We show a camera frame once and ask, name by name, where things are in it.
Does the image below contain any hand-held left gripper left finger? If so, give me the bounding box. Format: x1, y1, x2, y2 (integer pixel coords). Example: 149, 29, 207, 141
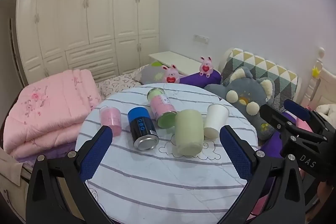
26, 125, 113, 224

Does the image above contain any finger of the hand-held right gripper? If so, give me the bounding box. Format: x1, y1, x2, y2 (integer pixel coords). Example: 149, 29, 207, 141
260, 104, 326, 144
283, 99, 336, 136

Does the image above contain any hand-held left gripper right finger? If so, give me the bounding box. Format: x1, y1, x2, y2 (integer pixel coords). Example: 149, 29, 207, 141
218, 125, 306, 224

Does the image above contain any pink translucent cup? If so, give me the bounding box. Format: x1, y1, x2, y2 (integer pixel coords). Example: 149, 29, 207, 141
99, 106, 122, 137

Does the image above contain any white paper cup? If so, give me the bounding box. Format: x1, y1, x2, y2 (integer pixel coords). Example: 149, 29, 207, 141
204, 104, 230, 138

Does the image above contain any pale green cup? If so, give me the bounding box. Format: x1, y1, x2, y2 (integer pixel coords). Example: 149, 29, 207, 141
174, 109, 204, 157

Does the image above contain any white plush toy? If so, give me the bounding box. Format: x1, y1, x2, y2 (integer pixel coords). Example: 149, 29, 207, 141
316, 104, 336, 123

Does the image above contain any white bed headboard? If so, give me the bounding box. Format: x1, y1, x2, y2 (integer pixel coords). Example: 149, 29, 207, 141
306, 47, 336, 107

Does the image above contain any grey koala plush toy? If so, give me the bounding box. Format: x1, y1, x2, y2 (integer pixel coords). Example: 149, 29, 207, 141
204, 67, 279, 141

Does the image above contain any triangle patterned cushion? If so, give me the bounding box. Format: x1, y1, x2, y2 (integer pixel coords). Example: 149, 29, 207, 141
222, 48, 299, 104

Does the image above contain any blue and black can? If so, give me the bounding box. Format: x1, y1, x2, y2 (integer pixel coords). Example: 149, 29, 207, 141
127, 106, 160, 152

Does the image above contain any folded pink quilt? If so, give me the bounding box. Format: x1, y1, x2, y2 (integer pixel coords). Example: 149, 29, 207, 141
3, 69, 103, 161

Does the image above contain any striped white tablecloth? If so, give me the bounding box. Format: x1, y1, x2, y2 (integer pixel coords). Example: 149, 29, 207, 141
75, 83, 259, 224

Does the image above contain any heart print bed sheet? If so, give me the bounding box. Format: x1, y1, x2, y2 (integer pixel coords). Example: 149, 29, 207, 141
96, 65, 147, 104

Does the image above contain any pink and green can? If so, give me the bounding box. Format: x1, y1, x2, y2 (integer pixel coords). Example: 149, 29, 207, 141
147, 88, 177, 129

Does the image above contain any beige garment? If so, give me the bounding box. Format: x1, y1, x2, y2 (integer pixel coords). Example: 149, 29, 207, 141
0, 147, 32, 188

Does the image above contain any purple pillow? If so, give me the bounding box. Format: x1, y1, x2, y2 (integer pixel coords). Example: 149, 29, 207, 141
179, 68, 222, 88

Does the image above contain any pink bunny plush toy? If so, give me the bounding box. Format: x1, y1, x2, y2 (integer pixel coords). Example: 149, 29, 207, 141
161, 64, 180, 84
199, 56, 214, 76

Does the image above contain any grey pillow with green leaf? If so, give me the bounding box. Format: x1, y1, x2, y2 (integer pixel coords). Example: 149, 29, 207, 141
140, 61, 169, 84

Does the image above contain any white bedside table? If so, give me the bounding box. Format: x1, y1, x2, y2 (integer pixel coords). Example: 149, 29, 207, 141
148, 51, 202, 76

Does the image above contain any cream wardrobe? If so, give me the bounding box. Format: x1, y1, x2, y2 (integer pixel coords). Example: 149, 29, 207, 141
16, 0, 160, 85

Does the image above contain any white wall socket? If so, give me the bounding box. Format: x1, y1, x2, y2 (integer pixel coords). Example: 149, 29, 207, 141
194, 34, 210, 44

